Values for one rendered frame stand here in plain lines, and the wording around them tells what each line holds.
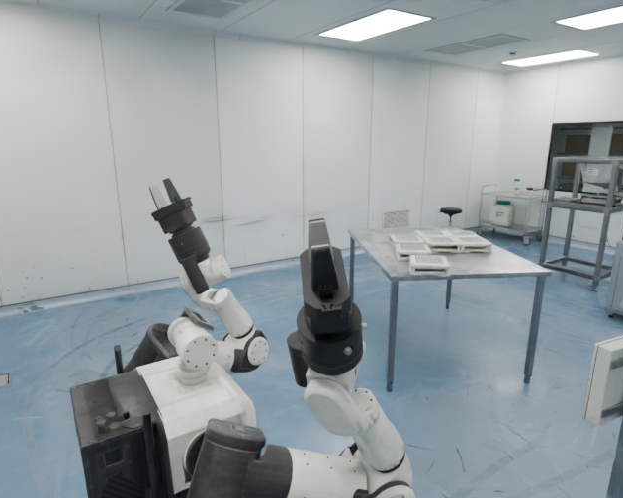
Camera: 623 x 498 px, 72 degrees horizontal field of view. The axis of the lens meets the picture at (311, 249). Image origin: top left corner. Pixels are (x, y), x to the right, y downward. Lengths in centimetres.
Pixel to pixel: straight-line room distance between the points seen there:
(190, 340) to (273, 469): 26
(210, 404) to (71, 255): 444
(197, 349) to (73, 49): 451
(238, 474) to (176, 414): 17
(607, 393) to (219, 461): 124
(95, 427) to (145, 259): 452
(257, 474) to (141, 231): 463
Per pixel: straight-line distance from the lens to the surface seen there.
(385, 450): 77
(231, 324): 121
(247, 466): 72
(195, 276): 110
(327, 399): 63
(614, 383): 166
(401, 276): 283
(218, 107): 542
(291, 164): 584
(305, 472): 77
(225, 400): 83
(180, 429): 81
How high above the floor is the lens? 170
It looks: 14 degrees down
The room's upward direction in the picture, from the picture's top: straight up
